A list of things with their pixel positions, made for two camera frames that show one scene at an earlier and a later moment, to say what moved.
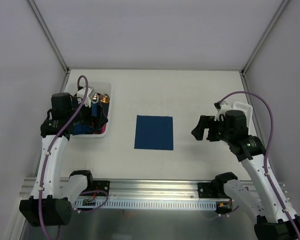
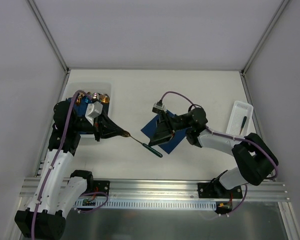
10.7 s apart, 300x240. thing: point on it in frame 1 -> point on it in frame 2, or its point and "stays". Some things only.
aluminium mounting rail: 132,189 stays
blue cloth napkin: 154,132 -> 168,146
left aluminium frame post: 48,35 stays
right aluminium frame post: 280,10 stays
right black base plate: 208,190 stays
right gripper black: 211,130 -> 168,125
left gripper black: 97,116 -> 98,128
